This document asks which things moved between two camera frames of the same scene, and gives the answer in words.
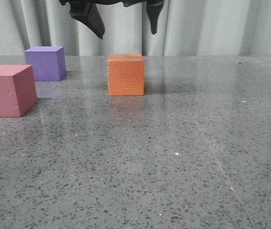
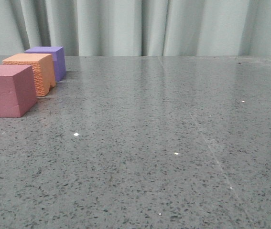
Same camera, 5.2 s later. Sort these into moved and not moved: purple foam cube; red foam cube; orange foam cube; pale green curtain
Moved: orange foam cube
Not moved: pale green curtain; red foam cube; purple foam cube
